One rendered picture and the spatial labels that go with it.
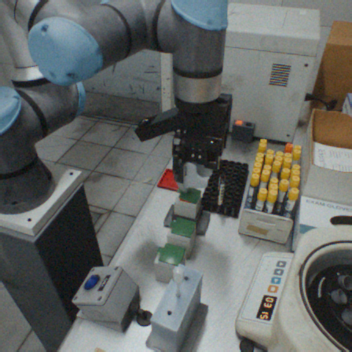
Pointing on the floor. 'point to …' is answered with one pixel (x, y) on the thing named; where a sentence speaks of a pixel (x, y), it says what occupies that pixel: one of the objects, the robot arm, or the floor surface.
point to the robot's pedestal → (51, 268)
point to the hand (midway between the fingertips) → (182, 186)
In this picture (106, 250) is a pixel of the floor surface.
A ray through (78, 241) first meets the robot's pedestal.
